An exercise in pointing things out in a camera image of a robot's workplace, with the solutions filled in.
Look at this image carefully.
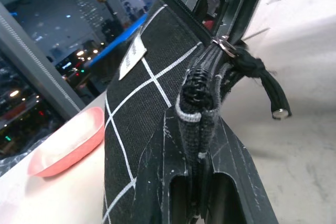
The pink plastic bowl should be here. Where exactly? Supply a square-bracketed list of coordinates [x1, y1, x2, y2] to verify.
[27, 106, 106, 178]

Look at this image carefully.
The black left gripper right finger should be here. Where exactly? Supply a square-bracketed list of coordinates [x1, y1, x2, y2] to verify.
[209, 118, 279, 224]

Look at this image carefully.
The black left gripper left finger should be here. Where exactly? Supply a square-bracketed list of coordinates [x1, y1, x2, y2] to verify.
[132, 111, 192, 224]

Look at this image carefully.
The grey window frame post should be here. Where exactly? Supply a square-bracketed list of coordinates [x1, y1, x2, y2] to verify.
[0, 1, 88, 121]

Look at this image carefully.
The black grid pencil pouch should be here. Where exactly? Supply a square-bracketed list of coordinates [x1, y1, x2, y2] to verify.
[101, 0, 292, 224]

